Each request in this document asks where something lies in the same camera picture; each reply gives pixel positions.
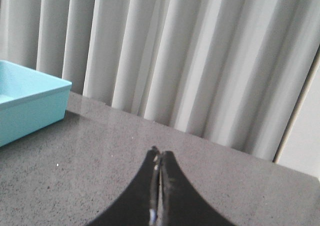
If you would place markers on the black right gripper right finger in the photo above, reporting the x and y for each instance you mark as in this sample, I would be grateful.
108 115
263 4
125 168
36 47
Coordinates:
182 204

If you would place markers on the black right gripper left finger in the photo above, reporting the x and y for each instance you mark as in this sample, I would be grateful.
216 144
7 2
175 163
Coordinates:
138 203

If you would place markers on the light blue plastic box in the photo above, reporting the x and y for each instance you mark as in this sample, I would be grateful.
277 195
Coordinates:
29 100

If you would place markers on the grey pleated curtain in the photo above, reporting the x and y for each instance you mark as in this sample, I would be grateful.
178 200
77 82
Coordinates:
229 71

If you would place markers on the white door frame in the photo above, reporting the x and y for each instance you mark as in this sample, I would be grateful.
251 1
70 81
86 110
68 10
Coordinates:
300 147

